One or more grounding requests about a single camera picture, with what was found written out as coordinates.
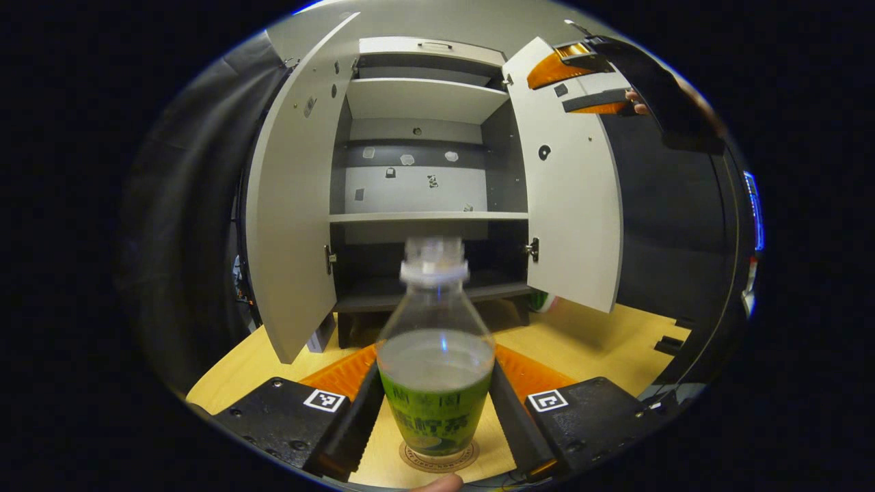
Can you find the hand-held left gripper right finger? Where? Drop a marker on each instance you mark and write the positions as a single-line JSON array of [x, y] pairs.
[[516, 427]]

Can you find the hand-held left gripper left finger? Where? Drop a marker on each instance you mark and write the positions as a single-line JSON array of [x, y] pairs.
[[355, 424]]

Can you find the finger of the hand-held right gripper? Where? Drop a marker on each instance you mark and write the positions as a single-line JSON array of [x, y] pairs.
[[557, 68], [598, 102]]

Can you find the green label clear bottle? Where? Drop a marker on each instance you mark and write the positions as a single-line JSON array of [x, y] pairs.
[[437, 410]]

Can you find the round brown coaster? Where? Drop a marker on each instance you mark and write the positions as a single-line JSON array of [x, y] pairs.
[[437, 466]]

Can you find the white headphone sticker cabinet door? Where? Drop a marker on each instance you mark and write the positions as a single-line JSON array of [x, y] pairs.
[[574, 219]]

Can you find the white camera sticker cabinet door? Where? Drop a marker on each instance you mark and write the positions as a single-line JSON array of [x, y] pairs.
[[294, 205]]

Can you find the white cabinet drawer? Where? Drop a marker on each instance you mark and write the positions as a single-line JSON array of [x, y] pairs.
[[396, 48]]

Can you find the small white box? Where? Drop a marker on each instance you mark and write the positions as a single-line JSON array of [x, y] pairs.
[[321, 338]]

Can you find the green striped round object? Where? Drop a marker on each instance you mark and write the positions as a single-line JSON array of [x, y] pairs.
[[541, 303]]

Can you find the blue glowing screen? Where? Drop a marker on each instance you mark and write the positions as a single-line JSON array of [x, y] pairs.
[[754, 212]]

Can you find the black table bracket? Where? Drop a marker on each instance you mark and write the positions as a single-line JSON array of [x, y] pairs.
[[683, 323], [668, 346]]

